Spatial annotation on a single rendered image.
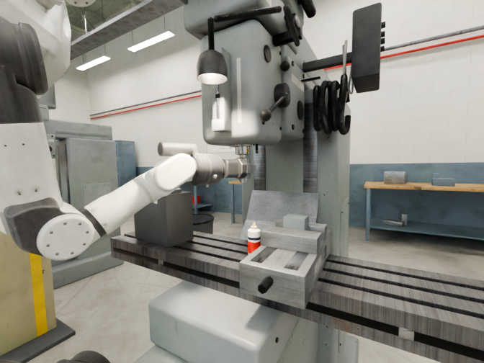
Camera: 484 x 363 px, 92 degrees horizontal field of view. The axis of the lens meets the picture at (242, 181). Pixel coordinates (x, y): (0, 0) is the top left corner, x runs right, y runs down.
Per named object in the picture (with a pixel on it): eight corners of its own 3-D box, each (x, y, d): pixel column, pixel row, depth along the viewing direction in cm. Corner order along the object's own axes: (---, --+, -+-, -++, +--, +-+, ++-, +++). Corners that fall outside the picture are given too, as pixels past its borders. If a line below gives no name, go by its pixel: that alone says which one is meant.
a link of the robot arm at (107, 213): (157, 209, 52) (66, 277, 40) (135, 199, 58) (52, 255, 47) (135, 169, 46) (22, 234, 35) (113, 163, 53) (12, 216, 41)
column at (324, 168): (335, 444, 103) (341, 82, 91) (243, 392, 127) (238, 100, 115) (348, 360, 146) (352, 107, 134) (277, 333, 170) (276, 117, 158)
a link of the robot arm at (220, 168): (248, 152, 67) (214, 151, 59) (249, 186, 67) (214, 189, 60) (222, 154, 76) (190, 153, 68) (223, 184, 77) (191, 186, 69)
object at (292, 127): (290, 135, 75) (290, 52, 73) (227, 140, 88) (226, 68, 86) (306, 140, 92) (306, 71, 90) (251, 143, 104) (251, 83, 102)
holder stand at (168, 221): (167, 248, 81) (165, 191, 80) (134, 237, 94) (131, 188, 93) (194, 239, 91) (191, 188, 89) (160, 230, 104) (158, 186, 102)
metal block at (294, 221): (304, 240, 63) (304, 219, 62) (283, 237, 66) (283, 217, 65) (309, 235, 67) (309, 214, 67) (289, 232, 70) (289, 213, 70)
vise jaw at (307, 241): (317, 255, 56) (317, 238, 55) (260, 245, 63) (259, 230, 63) (321, 246, 61) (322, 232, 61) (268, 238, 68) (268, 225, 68)
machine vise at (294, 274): (305, 310, 46) (305, 256, 45) (238, 292, 53) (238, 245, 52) (330, 251, 76) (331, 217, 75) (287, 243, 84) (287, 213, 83)
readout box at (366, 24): (384, 73, 70) (386, -2, 68) (351, 78, 74) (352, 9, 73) (382, 90, 87) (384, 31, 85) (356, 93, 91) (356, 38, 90)
